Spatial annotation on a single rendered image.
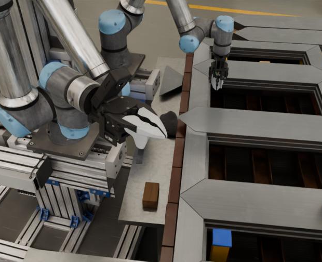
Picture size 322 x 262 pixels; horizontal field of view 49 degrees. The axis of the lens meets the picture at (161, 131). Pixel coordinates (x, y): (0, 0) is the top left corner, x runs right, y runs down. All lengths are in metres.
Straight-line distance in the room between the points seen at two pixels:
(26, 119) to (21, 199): 1.20
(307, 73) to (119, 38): 1.04
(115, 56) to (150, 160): 0.51
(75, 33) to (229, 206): 0.78
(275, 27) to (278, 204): 1.48
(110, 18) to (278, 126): 0.87
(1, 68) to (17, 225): 1.27
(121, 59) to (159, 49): 2.33
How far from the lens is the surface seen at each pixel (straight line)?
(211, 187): 1.36
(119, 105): 0.74
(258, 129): 1.63
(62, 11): 0.99
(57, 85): 0.84
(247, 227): 1.30
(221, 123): 1.62
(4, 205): 2.30
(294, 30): 2.56
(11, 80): 1.09
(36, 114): 1.15
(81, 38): 0.98
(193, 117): 1.64
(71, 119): 0.90
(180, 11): 1.43
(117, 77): 0.70
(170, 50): 3.93
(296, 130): 1.68
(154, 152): 1.74
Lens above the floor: 1.91
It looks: 42 degrees down
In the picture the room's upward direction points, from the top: straight up
